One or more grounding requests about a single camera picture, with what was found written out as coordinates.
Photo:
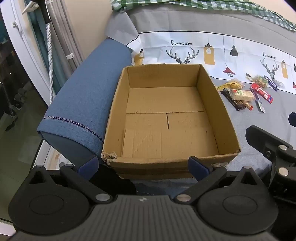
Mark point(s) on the green checked cloth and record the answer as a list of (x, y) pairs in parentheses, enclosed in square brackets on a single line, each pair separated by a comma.
[(208, 4)]

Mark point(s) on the gold clear cracker packet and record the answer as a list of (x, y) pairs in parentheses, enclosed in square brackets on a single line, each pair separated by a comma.
[(242, 95)]

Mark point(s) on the white window frame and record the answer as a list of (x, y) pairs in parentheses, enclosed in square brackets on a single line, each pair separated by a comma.
[(23, 46)]

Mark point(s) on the green label cereal bag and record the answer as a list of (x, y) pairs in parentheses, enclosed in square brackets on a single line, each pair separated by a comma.
[(260, 80)]

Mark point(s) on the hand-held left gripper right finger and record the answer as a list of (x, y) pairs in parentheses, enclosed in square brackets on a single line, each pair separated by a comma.
[(198, 168)]

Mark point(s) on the white curtain clip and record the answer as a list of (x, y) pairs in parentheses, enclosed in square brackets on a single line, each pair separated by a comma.
[(69, 56)]

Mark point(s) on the grey curtain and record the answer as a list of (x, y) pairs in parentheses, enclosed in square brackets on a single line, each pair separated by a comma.
[(64, 34)]

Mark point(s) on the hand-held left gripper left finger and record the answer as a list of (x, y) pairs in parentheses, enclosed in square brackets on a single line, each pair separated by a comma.
[(89, 168)]

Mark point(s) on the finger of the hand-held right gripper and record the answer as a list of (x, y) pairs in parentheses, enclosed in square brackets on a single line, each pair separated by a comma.
[(261, 141), (292, 119)]

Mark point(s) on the teal curtain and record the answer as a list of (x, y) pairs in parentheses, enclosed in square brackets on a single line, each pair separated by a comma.
[(39, 41)]

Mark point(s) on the small red yellow snack packet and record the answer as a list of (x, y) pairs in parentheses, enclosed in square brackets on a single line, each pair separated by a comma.
[(247, 105)]

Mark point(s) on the clear zip bag of crackers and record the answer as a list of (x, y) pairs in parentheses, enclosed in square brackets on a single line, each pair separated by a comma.
[(235, 84)]

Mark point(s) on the silver sachet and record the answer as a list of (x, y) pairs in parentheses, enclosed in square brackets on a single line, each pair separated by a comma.
[(260, 105)]

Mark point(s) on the blue fabric sofa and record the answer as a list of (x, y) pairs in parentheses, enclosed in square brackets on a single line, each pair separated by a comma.
[(87, 92)]

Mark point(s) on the purple snack packet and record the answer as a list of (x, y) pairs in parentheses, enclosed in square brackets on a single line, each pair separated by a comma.
[(271, 83)]

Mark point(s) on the brown cardboard box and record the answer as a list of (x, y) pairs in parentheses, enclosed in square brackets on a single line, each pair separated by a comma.
[(161, 104)]

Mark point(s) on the dark brown chocolate bar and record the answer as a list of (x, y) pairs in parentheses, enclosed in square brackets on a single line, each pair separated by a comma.
[(235, 104)]

